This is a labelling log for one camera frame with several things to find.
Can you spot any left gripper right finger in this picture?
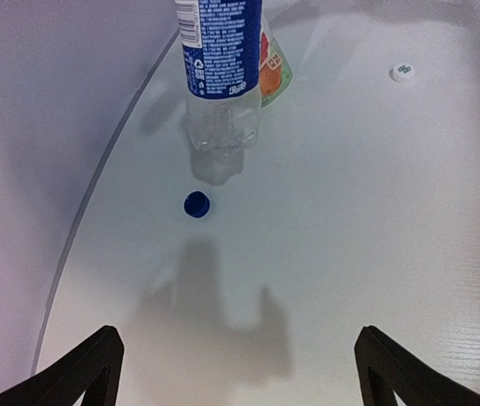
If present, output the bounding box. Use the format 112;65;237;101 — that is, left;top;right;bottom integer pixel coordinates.
354;326;480;406

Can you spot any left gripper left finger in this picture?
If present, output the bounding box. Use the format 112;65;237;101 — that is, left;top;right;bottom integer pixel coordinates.
0;326;124;405

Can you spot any blue pepsi bottle cap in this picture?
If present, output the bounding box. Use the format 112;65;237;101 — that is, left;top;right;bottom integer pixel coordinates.
183;190;211;218

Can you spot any white bottle cap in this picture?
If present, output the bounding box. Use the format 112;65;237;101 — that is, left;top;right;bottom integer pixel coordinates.
389;63;416;84

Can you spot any clear tea bottle white label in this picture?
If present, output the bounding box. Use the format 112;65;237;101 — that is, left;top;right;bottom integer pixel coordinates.
259;15;293;108

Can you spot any clear pepsi bottle blue label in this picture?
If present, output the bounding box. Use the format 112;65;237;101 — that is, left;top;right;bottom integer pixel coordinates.
174;0;262;154

